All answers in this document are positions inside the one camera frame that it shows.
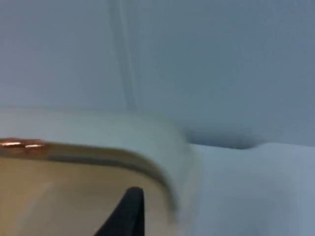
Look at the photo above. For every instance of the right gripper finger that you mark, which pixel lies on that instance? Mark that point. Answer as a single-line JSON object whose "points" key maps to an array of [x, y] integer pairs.
{"points": [[128, 216]]}

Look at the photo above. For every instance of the cream box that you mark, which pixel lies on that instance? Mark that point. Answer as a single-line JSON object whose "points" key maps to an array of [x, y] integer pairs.
{"points": [[61, 196]]}

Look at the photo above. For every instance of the cream lid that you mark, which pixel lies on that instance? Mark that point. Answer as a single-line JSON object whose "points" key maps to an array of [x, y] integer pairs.
{"points": [[98, 127]]}

